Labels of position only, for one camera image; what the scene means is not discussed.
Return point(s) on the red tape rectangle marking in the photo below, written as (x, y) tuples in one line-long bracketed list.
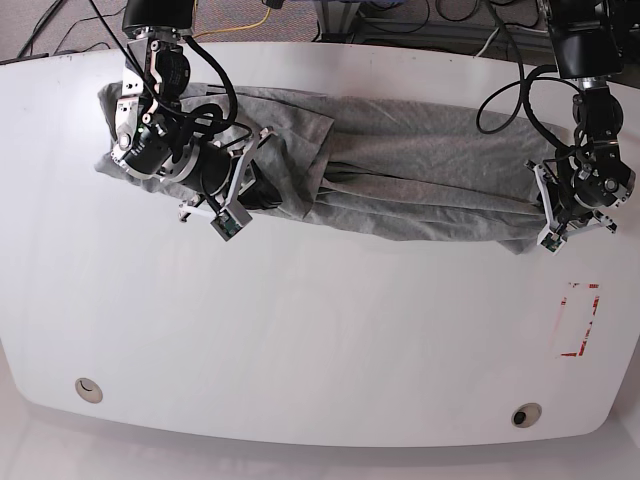
[(577, 312)]

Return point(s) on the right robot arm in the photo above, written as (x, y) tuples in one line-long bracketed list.
[(151, 124)]

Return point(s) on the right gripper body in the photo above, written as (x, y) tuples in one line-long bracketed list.
[(217, 173)]

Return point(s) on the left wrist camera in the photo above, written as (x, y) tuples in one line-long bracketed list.
[(551, 241)]

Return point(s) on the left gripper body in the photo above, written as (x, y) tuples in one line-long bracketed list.
[(563, 214)]

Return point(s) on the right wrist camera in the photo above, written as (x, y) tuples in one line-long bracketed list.
[(227, 223)]

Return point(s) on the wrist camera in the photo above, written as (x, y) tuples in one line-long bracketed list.
[(551, 241), (227, 223)]

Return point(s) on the right table cable grommet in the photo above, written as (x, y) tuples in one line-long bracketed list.
[(526, 415)]

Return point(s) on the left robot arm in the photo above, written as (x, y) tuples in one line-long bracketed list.
[(591, 42)]

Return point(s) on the grey Hugging Face t-shirt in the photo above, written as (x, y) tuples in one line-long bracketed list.
[(396, 169)]

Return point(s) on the left table cable grommet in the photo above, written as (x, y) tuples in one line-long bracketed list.
[(88, 390)]

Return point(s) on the aluminium frame rail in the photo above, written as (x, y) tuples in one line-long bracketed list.
[(492, 29)]

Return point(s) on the table cable grommet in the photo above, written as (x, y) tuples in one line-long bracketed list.
[(526, 415), (88, 390)]

